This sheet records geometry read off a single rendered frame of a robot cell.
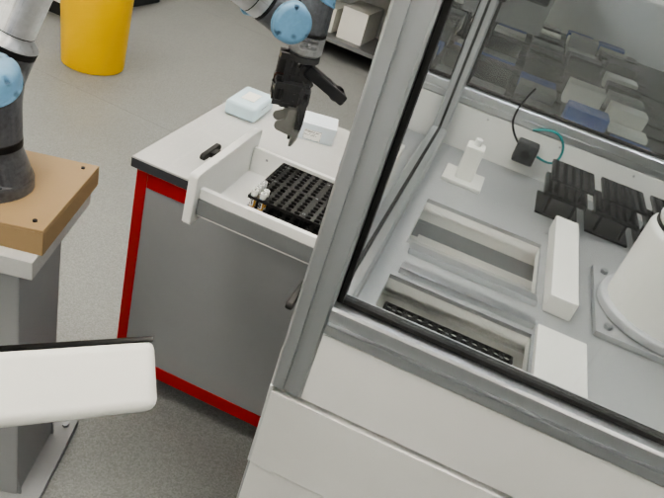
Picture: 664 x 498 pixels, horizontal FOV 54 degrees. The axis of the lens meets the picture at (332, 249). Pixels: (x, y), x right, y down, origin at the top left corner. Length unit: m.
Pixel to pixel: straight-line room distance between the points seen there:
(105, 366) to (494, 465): 0.48
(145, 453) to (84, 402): 1.45
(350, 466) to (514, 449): 0.21
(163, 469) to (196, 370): 0.27
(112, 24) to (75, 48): 0.25
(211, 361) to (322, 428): 1.01
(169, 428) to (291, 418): 1.16
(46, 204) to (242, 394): 0.81
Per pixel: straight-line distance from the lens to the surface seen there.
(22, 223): 1.24
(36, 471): 1.85
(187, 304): 1.73
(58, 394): 0.45
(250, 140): 1.40
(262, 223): 1.21
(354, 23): 5.20
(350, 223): 0.65
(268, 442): 0.87
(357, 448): 0.82
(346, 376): 0.76
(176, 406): 2.02
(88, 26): 3.86
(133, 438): 1.93
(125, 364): 0.46
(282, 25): 1.23
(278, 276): 1.55
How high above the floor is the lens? 1.52
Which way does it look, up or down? 32 degrees down
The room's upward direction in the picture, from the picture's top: 18 degrees clockwise
